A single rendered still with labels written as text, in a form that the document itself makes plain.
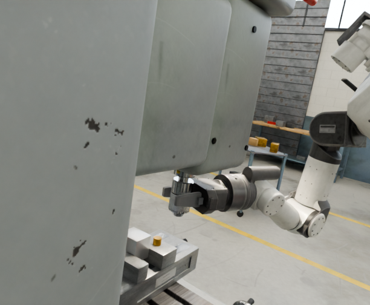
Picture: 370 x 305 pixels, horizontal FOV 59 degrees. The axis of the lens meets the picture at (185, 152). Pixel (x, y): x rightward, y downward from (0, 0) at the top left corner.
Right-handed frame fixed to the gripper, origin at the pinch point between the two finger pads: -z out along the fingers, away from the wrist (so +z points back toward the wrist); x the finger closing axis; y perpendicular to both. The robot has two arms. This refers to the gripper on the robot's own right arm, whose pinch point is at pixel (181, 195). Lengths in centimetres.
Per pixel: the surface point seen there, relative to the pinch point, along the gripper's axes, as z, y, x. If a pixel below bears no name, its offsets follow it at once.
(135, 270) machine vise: -7.3, 18.1, -2.5
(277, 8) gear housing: 10.1, -39.7, 8.0
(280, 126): 538, 39, -460
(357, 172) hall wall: 672, 114, -337
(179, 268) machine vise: 9.1, 25.2, -9.4
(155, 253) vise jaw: 0.0, 18.1, -7.5
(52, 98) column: -34, -22, 38
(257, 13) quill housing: 4.5, -37.5, 9.0
